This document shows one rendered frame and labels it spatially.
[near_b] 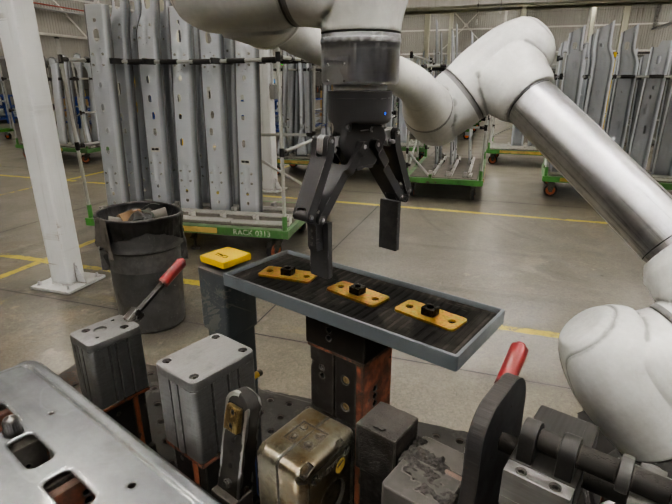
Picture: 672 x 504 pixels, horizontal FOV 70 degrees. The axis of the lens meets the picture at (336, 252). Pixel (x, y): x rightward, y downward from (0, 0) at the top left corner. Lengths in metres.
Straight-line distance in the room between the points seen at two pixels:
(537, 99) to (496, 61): 0.11
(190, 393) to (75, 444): 0.19
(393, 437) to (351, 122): 0.34
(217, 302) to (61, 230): 3.17
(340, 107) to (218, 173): 4.00
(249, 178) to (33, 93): 1.71
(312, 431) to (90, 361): 0.41
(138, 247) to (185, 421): 2.29
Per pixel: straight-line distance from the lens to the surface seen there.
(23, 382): 0.89
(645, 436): 0.90
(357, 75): 0.55
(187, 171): 4.68
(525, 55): 1.06
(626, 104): 7.36
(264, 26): 0.62
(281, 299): 0.64
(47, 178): 3.85
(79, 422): 0.77
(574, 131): 0.98
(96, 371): 0.84
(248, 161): 4.39
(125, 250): 2.90
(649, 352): 0.85
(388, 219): 0.67
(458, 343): 0.55
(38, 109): 3.82
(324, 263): 0.57
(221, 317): 0.83
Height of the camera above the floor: 1.43
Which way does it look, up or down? 19 degrees down
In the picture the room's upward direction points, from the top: straight up
